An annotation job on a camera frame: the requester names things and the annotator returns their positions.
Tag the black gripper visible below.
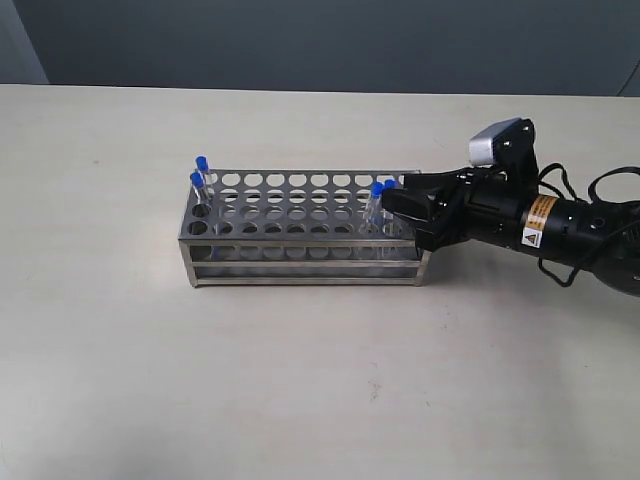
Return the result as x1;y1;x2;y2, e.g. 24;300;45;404
381;167;530;252

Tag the blue capped tube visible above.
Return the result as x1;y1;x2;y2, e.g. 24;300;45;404
382;178;397;237
359;181;384;235
195;155;214;200
190;170;210;205

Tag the blue capped tube back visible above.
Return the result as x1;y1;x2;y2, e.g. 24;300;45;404
195;155;214;200

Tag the blue capped tube front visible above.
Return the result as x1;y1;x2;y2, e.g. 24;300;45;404
190;170;210;205

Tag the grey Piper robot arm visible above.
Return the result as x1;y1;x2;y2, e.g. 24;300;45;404
381;167;639;296

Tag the stainless steel test tube rack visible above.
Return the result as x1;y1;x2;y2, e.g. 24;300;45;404
178;169;430;287

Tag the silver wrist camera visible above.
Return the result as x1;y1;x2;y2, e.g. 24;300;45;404
468;117;539;177

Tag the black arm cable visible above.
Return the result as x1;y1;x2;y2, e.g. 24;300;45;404
534;162;640;289

